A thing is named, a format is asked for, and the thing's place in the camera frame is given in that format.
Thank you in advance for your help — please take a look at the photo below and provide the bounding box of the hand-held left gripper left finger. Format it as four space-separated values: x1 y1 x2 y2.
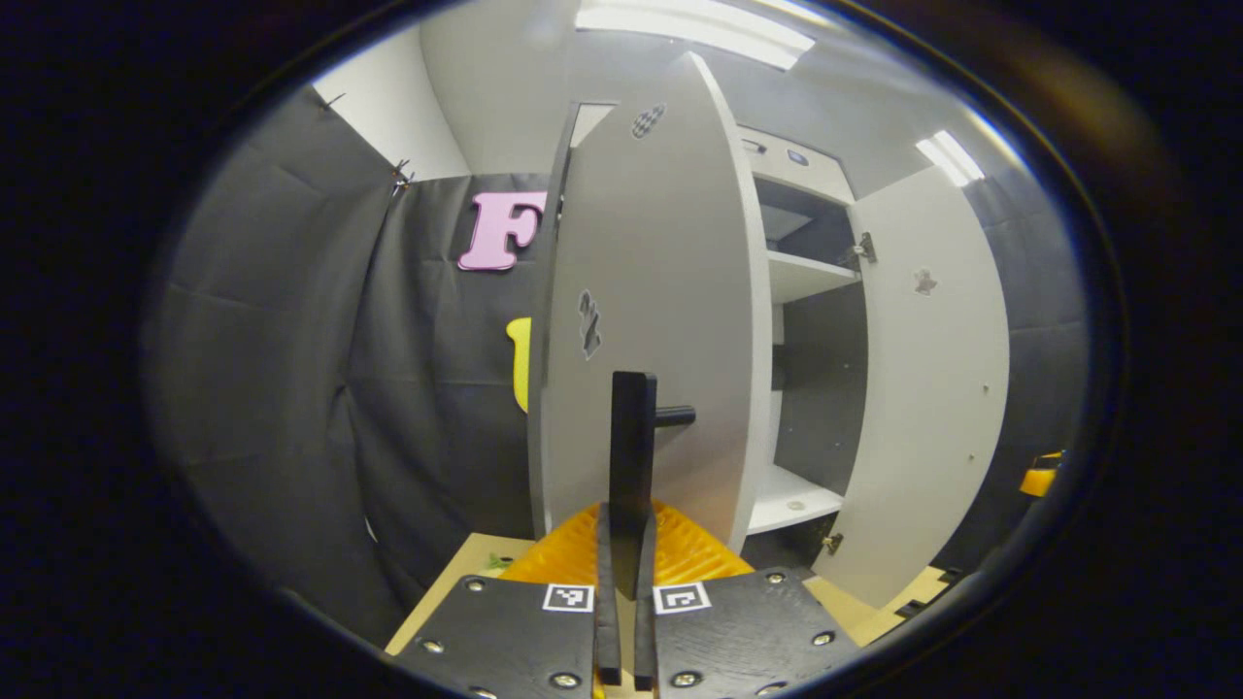
388 500 622 699

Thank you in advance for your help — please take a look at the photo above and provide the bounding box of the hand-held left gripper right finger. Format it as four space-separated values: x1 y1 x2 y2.
633 500 863 699

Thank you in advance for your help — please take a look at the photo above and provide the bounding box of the grey cabinet door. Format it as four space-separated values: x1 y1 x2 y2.
814 167 1011 611
527 50 773 559

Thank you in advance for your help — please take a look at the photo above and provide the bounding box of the black door handle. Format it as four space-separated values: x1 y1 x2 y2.
610 371 697 601

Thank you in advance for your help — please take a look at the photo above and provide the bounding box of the grey double-door shoe cabinet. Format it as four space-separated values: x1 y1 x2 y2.
527 50 1011 611

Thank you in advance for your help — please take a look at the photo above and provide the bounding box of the white cabinet floor shelf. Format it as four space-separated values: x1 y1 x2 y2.
746 464 844 535

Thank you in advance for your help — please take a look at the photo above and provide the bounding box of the grey cabinet drawer front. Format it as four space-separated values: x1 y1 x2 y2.
736 124 857 207

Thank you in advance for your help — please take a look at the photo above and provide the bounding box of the small ceiling light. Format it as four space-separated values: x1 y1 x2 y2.
915 129 986 188

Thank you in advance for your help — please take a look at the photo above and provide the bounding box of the large ceiling light panel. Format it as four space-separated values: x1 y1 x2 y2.
575 0 817 71

